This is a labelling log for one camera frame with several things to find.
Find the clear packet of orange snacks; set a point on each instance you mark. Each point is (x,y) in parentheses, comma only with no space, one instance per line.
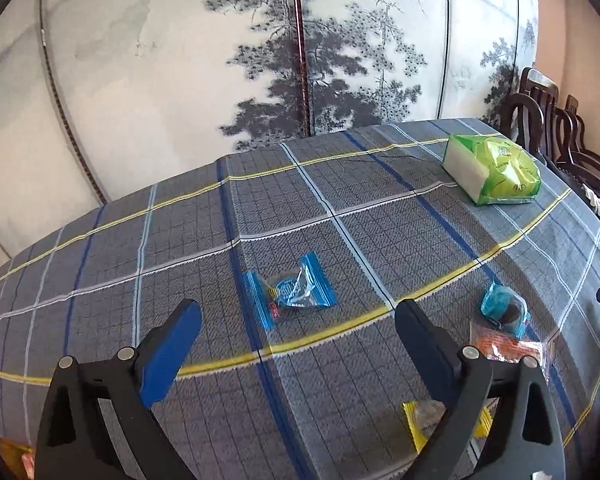
(505,347)

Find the grey checked tablecloth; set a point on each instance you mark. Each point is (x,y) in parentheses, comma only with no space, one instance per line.
(180,240)

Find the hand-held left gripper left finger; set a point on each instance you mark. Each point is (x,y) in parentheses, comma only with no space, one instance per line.
(172,350)

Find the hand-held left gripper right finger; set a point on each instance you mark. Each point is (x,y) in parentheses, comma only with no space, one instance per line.
(422,345)

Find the green tissue pack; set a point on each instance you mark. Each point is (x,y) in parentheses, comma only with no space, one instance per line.
(495,172)

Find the blue candy packet red label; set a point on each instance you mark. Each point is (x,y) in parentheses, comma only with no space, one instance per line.
(292,290)

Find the painted folding screen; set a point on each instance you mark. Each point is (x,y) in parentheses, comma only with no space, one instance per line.
(180,60)

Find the blue cookie packet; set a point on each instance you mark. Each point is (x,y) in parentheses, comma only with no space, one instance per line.
(502,310)

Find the yellow wrapped snack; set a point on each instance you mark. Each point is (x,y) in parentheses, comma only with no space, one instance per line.
(422,417)

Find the orange snack packet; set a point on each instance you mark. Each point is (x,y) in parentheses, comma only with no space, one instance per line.
(15,450)

